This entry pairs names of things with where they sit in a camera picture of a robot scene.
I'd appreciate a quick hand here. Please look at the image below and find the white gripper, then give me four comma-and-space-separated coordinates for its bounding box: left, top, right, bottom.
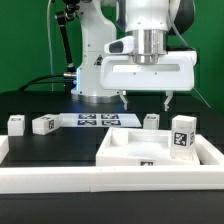
100, 51, 197, 111

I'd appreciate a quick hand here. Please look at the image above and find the white square tabletop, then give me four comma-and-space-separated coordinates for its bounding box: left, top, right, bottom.
95, 128, 200, 166

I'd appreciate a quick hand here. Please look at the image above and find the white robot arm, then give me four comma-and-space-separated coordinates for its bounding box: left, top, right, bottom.
71, 0, 197, 103

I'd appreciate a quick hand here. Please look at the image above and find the white sheet with tags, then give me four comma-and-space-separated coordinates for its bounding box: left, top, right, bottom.
60, 113, 141, 128

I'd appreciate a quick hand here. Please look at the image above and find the white obstacle fence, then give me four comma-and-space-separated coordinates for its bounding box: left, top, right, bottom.
0, 134, 224, 195

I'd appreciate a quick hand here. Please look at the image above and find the grey cable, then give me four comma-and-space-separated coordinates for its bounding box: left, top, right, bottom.
166, 9, 212, 108

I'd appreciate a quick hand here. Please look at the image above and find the black cable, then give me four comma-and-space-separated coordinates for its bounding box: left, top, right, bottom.
18, 74, 68, 92

